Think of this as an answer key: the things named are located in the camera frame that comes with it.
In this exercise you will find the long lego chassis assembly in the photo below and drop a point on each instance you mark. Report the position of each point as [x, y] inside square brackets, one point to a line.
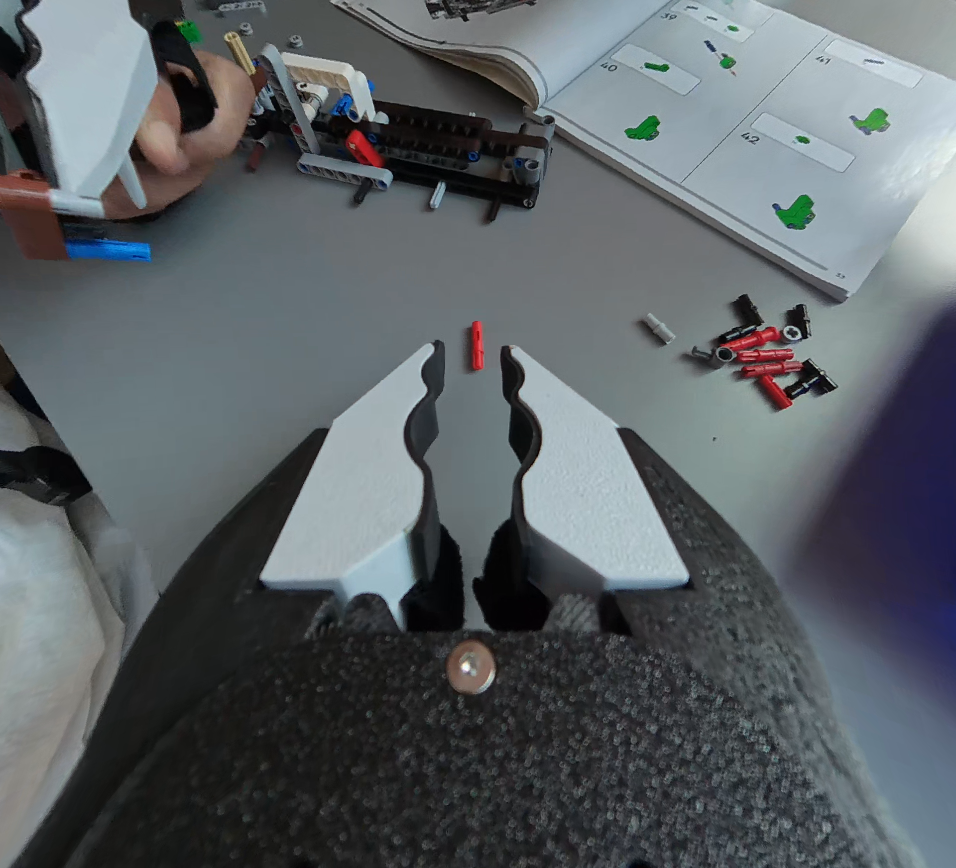
[448, 136]

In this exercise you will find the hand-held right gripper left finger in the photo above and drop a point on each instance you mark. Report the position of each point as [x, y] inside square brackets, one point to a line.
[351, 495]

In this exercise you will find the small brown lego assembly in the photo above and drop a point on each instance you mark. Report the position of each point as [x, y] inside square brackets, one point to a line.
[34, 218]

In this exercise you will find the pile of red black pins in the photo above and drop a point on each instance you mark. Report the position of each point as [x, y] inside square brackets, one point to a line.
[769, 357]

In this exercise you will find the person's left hand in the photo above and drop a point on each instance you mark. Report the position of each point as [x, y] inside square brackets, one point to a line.
[172, 159]

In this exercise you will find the tan lego pin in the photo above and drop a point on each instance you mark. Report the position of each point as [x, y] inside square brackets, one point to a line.
[240, 53]

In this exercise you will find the lego instruction booklet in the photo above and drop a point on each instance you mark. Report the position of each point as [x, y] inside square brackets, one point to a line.
[747, 99]

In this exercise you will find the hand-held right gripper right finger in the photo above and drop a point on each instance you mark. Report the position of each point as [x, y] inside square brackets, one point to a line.
[590, 495]

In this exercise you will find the light grey lego pin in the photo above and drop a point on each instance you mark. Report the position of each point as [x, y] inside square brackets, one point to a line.
[657, 329]

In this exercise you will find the green lego piece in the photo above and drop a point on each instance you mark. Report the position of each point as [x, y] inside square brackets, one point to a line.
[189, 32]

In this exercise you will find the red lego pin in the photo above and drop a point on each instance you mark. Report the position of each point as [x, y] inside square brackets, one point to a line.
[478, 345]

